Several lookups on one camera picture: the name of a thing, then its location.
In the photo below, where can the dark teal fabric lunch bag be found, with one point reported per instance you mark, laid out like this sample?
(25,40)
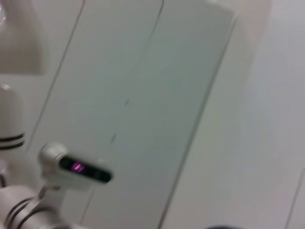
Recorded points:
(224,227)

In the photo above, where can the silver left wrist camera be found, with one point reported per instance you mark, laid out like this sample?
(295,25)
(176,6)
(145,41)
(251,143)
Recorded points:
(78,169)

